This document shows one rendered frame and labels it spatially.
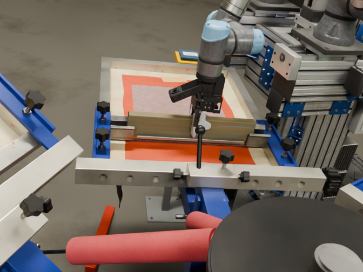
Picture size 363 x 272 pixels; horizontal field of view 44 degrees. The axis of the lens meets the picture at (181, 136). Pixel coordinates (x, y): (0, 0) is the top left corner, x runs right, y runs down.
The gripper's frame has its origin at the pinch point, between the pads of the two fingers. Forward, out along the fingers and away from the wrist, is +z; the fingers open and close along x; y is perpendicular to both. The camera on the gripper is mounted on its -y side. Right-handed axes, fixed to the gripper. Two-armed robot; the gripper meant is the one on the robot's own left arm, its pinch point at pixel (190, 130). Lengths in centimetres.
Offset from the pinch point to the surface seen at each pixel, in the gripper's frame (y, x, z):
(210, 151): 6.8, -3.6, 5.4
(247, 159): 18.4, -7.0, 5.4
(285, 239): -4, -79, -31
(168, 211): 14, 74, 100
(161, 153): -9.4, -5.6, 5.4
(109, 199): -20, 85, 101
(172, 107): -2.3, 25.2, 5.4
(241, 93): 25.8, 33.8, 1.9
